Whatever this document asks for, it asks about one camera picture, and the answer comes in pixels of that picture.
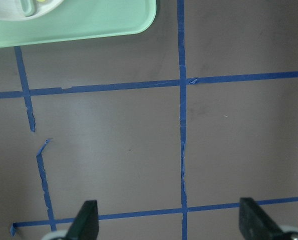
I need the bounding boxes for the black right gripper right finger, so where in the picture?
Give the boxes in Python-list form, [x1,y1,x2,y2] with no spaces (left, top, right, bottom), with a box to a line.
[239,197,284,240]

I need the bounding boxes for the mint green tray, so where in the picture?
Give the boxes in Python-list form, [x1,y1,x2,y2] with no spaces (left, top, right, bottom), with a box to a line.
[0,0,157,48]

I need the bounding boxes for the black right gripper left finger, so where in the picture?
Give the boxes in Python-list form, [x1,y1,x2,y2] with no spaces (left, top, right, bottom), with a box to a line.
[66,200,99,240]

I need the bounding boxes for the white round plate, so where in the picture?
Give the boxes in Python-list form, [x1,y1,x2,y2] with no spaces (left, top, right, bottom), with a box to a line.
[0,0,64,22]

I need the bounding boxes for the pale green plastic spoon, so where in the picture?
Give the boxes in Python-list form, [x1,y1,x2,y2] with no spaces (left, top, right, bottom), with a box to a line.
[20,0,36,17]

